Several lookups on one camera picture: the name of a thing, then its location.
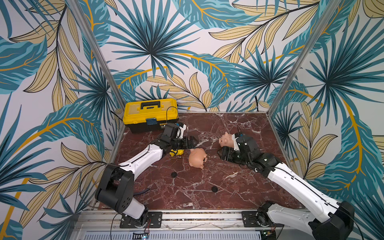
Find yellow piggy bank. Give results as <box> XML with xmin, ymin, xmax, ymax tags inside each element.
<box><xmin>169</xmin><ymin>150</ymin><xmax>185</xmax><ymax>157</ymax></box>

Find orange piggy bank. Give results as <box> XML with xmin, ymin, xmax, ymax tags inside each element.
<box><xmin>189</xmin><ymin>148</ymin><xmax>208</xmax><ymax>169</ymax></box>

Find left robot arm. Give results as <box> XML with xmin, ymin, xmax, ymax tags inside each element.
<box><xmin>95</xmin><ymin>136</ymin><xmax>198</xmax><ymax>220</ymax></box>

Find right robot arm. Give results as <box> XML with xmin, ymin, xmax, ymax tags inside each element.
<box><xmin>218</xmin><ymin>132</ymin><xmax>355</xmax><ymax>240</ymax></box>

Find pink piggy bank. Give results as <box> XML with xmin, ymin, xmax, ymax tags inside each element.
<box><xmin>219</xmin><ymin>132</ymin><xmax>235</xmax><ymax>148</ymax></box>

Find yellow black toolbox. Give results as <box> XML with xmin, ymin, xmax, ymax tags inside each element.
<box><xmin>123</xmin><ymin>98</ymin><xmax>179</xmax><ymax>134</ymax></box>

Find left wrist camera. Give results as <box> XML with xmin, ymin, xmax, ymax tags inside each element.
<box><xmin>163</xmin><ymin>123</ymin><xmax>187</xmax><ymax>139</ymax></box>

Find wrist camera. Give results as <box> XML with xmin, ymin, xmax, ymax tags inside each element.
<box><xmin>163</xmin><ymin>123</ymin><xmax>187</xmax><ymax>139</ymax></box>
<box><xmin>232</xmin><ymin>134</ymin><xmax>240</xmax><ymax>151</ymax></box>

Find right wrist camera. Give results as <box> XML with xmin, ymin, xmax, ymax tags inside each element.
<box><xmin>232</xmin><ymin>134</ymin><xmax>240</xmax><ymax>151</ymax></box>

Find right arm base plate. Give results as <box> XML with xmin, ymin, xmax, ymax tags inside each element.
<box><xmin>241</xmin><ymin>211</ymin><xmax>283</xmax><ymax>228</ymax></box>

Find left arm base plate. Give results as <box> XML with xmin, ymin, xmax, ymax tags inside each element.
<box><xmin>120</xmin><ymin>211</ymin><xmax>163</xmax><ymax>229</ymax></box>

